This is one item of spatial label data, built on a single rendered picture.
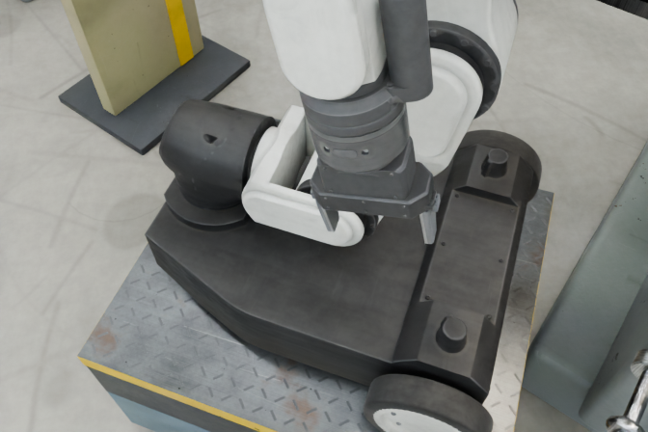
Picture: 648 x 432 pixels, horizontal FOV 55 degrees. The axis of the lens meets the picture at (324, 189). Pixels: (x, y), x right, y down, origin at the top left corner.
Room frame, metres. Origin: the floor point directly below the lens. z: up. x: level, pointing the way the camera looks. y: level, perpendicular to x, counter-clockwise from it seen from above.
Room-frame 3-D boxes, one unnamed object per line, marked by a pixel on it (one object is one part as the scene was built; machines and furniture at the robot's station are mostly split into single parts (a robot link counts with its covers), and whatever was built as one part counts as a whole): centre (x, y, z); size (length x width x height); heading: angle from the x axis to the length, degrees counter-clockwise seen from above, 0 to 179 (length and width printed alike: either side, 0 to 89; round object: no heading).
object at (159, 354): (0.64, -0.03, 0.20); 0.78 x 0.68 x 0.40; 70
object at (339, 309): (0.64, -0.02, 0.59); 0.64 x 0.52 x 0.33; 70
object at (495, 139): (0.81, -0.34, 0.50); 0.20 x 0.05 x 0.20; 70
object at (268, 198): (0.65, 0.01, 0.68); 0.21 x 0.20 x 0.13; 70
